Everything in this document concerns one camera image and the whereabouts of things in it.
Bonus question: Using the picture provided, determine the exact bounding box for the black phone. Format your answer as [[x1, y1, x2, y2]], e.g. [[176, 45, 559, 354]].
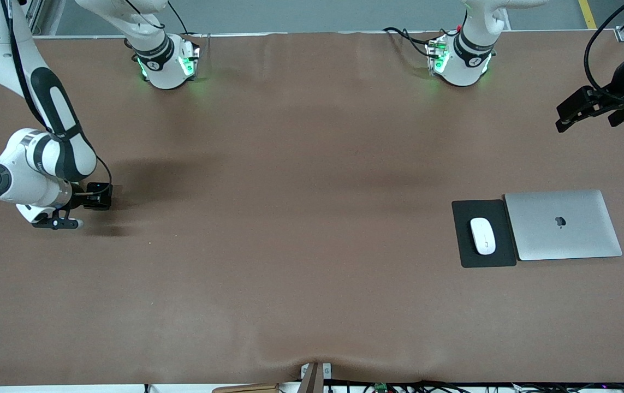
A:
[[84, 184, 114, 211]]

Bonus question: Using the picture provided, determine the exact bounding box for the white computer mouse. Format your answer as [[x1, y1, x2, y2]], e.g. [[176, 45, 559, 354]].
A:
[[470, 217, 497, 256]]

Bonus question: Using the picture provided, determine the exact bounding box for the black mouse pad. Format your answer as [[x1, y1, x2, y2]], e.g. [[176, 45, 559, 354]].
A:
[[451, 199, 518, 269]]

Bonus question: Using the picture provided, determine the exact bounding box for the silver closed laptop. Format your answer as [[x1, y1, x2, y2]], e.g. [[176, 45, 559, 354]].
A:
[[503, 189, 623, 261]]

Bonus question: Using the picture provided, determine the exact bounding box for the brown wooden board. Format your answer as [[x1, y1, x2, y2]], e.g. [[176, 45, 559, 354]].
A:
[[212, 383, 280, 393]]

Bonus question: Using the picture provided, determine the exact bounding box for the brown table cover mat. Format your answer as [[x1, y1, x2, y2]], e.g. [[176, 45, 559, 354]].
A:
[[0, 30, 624, 386]]

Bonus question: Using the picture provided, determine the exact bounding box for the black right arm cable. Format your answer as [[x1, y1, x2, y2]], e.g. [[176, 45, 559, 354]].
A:
[[1, 0, 113, 187]]

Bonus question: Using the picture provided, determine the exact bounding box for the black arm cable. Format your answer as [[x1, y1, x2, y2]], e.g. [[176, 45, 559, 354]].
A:
[[584, 0, 624, 91], [1, 0, 113, 187]]

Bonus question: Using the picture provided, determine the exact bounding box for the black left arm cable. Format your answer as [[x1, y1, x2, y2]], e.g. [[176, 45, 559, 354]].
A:
[[584, 0, 624, 91]]

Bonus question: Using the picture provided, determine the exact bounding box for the black left base cable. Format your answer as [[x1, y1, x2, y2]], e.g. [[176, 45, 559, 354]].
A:
[[383, 26, 446, 58]]

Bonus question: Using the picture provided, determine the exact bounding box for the black base cable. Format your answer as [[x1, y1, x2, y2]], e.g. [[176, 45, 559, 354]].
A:
[[383, 26, 446, 58], [167, 0, 191, 36]]

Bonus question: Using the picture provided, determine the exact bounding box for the black right base cable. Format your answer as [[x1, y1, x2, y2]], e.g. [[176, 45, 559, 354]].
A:
[[167, 0, 191, 36]]

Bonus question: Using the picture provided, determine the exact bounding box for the brown upright post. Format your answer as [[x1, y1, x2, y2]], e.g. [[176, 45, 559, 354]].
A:
[[299, 362, 324, 393]]

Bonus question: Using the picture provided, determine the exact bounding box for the grey metal bracket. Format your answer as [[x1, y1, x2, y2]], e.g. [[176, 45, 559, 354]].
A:
[[300, 362, 333, 381]]

